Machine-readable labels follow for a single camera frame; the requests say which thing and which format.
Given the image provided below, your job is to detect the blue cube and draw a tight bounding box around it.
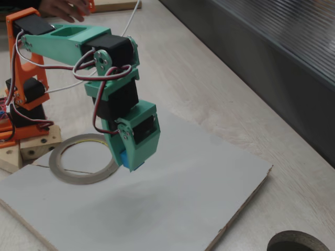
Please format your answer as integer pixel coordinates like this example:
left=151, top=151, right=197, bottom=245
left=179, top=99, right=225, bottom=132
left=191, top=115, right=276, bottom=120
left=120, top=151, right=145, bottom=169

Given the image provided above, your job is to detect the wooden plank under leader arm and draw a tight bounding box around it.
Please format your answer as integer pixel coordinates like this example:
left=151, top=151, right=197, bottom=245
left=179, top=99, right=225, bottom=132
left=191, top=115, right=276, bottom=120
left=36, top=0, right=142, bottom=19

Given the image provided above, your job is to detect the person's hand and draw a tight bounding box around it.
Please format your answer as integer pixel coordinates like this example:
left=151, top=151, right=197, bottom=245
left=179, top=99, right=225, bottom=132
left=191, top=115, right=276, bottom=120
left=39, top=0, right=91, bottom=23

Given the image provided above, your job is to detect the grey plywood board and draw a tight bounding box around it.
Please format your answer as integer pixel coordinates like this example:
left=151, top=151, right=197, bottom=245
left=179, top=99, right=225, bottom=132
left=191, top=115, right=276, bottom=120
left=0, top=101, right=273, bottom=251

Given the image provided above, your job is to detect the wooden base block with holes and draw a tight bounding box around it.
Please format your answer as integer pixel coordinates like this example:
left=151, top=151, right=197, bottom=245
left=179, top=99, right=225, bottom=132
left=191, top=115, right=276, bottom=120
left=19, top=124, right=63, bottom=161

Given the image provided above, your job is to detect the long wooden base plank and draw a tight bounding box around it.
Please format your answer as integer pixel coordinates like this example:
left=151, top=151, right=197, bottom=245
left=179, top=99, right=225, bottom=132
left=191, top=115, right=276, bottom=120
left=0, top=143, right=24, bottom=175

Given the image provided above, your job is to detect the orange controller board holder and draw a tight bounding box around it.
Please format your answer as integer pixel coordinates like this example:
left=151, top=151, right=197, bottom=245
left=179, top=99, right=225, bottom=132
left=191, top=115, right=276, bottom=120
left=0, top=122, right=17, bottom=150

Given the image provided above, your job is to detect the red controller board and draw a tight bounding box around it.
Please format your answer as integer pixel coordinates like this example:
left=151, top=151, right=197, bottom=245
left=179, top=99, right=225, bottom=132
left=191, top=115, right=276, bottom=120
left=0, top=90, right=11, bottom=123

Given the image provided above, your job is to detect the grey frosted desk partition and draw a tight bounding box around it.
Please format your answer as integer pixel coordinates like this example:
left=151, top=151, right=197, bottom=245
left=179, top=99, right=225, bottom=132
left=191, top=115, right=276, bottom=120
left=159, top=0, right=335, bottom=169

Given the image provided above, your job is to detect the grey tape ring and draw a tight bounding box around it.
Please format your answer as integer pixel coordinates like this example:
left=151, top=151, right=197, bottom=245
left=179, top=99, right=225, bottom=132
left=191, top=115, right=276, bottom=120
left=49, top=133, right=120, bottom=185

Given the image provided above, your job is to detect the white usb cable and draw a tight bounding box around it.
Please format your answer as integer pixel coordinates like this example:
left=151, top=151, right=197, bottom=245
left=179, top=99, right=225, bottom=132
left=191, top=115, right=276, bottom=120
left=46, top=0, right=142, bottom=94

